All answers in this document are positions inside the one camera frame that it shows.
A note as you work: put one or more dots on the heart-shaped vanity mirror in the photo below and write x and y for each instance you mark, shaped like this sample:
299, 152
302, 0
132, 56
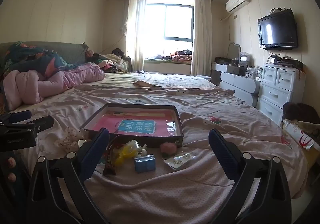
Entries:
233, 52

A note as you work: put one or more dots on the pile of clothes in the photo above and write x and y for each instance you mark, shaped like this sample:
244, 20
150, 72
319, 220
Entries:
110, 62

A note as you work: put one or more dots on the clear cosmetics organizer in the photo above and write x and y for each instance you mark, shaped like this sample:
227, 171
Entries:
244, 57

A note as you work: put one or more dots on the pink quilt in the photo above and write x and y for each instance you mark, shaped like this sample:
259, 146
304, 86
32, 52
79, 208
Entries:
50, 84

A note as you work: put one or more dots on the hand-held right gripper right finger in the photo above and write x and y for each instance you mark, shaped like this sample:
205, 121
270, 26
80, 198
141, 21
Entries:
221, 150

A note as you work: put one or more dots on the white quilted bed cover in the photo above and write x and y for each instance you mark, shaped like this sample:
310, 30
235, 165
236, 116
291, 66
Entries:
180, 80

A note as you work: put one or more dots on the person's left hand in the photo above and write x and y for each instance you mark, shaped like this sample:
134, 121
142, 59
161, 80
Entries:
11, 163

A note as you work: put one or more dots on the black wall television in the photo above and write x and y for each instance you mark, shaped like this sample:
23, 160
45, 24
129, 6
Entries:
277, 29

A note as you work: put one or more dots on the white vanity desk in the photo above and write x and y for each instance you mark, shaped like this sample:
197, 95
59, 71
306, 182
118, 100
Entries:
240, 84

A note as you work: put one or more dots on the folded clothes heap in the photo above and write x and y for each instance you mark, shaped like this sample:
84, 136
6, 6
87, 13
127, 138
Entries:
181, 56

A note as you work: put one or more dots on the grey padded headboard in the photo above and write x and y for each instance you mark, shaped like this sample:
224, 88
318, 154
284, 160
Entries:
67, 50

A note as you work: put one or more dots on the pearl hair clip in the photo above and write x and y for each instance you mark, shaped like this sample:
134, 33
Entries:
143, 151

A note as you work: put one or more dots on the shallow dark cardboard tray box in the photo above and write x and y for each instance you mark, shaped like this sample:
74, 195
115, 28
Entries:
112, 119

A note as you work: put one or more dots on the window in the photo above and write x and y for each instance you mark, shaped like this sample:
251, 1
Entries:
172, 20

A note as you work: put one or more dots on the tan cloth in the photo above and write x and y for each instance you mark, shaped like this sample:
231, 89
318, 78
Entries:
146, 83

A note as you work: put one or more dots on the dark floral quilt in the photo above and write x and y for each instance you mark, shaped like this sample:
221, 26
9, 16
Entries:
32, 60

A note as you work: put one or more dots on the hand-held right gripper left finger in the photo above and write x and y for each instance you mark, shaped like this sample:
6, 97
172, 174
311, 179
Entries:
93, 150

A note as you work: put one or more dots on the clear earring card packet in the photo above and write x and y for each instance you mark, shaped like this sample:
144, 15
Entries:
180, 160

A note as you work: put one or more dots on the white and red bag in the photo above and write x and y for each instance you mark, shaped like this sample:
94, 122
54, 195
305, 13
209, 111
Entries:
298, 136

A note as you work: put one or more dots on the white sheer curtain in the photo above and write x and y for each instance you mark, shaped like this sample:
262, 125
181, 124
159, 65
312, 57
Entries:
201, 36
135, 31

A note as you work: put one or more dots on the small blue box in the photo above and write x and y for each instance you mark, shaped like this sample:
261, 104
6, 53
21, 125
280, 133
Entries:
144, 164

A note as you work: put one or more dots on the dark red hair accessory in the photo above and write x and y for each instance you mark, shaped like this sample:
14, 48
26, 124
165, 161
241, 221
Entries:
108, 161

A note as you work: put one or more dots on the black set-top box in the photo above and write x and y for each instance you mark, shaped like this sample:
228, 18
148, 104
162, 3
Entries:
290, 63

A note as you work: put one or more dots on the pink fluffy ball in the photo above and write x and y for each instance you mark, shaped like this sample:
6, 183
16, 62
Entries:
168, 149

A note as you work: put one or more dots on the brown fluffy cloth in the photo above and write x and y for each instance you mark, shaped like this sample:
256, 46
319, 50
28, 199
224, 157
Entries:
300, 112

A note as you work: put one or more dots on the yellow plastic pouch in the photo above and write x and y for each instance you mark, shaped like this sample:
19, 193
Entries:
120, 159

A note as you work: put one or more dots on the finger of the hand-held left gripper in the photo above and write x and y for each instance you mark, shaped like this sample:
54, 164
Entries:
37, 124
17, 116

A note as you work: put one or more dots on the white dotted hair scrunchie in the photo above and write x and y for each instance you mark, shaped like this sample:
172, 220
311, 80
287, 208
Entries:
70, 136

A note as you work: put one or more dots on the white drawer chest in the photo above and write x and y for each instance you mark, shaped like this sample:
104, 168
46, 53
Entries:
275, 89

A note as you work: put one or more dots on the white air conditioner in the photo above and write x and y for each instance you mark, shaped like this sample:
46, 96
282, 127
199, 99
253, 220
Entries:
237, 1

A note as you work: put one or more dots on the small router box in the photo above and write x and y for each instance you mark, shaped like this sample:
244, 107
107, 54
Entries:
275, 10

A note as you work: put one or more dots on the white round stool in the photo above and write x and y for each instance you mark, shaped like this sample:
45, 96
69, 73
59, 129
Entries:
203, 78

